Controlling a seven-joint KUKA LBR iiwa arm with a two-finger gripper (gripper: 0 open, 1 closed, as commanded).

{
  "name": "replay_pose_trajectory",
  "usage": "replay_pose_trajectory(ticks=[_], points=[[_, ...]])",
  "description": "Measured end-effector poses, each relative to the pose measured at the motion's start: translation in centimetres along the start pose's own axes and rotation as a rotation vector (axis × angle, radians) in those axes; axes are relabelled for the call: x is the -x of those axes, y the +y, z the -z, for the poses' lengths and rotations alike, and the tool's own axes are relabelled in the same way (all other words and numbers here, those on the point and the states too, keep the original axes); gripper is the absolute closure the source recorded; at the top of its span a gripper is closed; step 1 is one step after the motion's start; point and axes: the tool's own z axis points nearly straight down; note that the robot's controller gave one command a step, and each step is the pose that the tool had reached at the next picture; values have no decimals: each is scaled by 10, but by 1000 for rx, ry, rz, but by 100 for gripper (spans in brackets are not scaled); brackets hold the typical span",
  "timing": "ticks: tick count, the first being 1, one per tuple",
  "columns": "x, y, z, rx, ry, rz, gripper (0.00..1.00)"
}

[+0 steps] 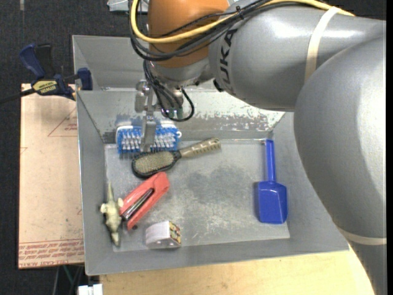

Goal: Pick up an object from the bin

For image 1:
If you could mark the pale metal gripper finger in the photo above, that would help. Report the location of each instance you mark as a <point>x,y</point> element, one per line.
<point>151,137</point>
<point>143,137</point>

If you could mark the blue and white scrub brush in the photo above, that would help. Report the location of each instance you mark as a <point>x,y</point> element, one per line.
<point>165,138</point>

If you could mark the red stapler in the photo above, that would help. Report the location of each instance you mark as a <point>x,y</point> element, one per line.
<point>144,198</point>

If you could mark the grey metal bin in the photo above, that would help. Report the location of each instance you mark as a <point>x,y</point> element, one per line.
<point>221,183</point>

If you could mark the beige toy lizard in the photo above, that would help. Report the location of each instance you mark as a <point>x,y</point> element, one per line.
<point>112,215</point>

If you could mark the white box with patterned end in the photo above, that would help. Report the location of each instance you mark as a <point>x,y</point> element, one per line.
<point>159,233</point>

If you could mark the brown cardboard board red print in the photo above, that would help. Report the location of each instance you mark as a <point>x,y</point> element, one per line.
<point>49,177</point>

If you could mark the blue plastic scoop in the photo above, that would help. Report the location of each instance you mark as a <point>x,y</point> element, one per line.
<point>270,200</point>

